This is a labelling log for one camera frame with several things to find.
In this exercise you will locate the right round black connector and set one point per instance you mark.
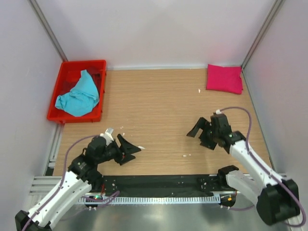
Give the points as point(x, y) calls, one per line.
point(227, 200)

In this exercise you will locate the white slotted cable duct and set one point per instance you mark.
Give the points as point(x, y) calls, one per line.
point(215, 199)

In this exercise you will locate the turquoise t-shirt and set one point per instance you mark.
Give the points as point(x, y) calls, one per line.
point(81, 99)

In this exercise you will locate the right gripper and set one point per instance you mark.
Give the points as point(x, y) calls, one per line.
point(205, 142)

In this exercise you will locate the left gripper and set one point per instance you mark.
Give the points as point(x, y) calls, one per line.
point(126, 147)

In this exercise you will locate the left aluminium corner post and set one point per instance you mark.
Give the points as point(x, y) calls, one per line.
point(47, 28)

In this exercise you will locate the right aluminium corner post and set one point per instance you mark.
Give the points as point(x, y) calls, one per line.
point(277, 5)

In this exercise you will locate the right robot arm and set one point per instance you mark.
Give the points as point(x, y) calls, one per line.
point(276, 199)

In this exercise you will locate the aluminium corner post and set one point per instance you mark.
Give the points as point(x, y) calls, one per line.
point(47, 28)
point(277, 5)

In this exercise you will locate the red plastic bin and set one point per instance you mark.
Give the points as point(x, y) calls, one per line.
point(68, 76)

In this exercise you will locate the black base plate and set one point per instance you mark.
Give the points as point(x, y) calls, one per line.
point(163, 186)

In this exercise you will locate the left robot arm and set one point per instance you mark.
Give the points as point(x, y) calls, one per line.
point(80, 177)

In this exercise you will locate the pink t-shirt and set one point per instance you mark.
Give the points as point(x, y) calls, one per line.
point(226, 79)

